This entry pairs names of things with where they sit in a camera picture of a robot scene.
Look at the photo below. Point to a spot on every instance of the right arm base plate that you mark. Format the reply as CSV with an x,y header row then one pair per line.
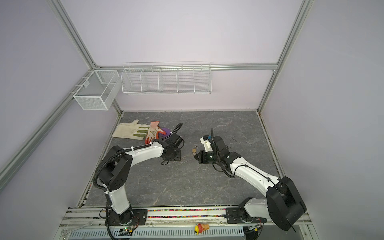
x,y
236,215

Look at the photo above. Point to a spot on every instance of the white wire shelf basket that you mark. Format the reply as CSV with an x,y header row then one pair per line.
x,y
167,78

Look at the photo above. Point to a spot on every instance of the purple pink toy shovel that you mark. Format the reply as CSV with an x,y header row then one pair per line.
x,y
165,133

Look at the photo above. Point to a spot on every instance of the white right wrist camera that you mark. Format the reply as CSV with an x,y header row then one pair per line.
x,y
205,140

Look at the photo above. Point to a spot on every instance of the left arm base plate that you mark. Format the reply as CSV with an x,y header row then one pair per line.
x,y
138,216

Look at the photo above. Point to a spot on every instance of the white mesh box basket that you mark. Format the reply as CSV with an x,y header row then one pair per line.
x,y
99,90

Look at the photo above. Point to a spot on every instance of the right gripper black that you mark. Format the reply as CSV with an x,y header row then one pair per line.
x,y
202,160

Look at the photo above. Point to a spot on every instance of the red white work glove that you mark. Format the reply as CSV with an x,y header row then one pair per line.
x,y
153,132

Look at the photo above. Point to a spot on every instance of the white vented cable duct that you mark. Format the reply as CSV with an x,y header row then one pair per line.
x,y
156,233

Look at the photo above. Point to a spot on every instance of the brass padlock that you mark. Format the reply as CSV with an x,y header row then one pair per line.
x,y
195,150

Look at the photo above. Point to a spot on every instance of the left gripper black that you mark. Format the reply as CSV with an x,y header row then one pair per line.
x,y
177,158

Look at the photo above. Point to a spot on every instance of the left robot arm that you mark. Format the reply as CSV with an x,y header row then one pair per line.
x,y
112,172

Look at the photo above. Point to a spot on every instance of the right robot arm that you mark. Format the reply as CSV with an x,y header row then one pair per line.
x,y
282,203

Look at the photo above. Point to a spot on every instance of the cream green work glove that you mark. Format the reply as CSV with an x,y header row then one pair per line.
x,y
133,130

